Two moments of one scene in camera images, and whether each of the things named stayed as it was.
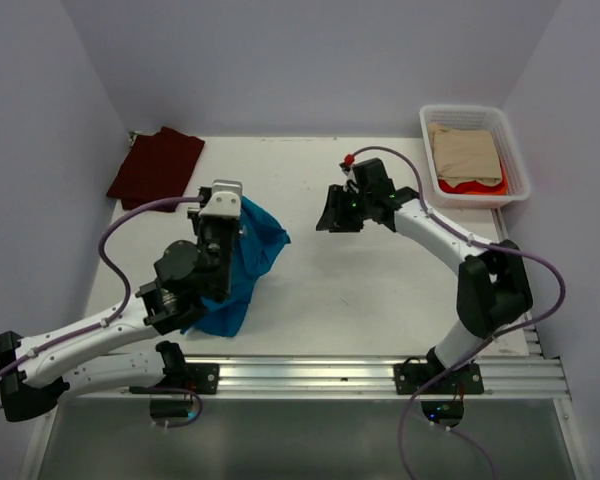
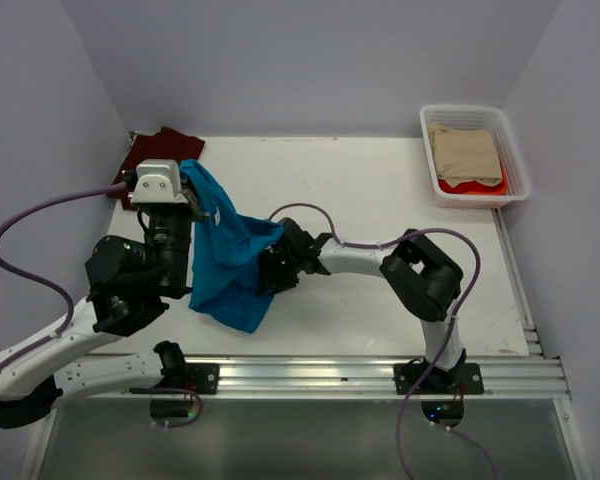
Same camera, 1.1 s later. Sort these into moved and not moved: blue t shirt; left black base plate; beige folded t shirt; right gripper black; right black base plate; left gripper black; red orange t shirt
Moved: blue t shirt; right gripper black; left gripper black
Not moved: beige folded t shirt; red orange t shirt; left black base plate; right black base plate
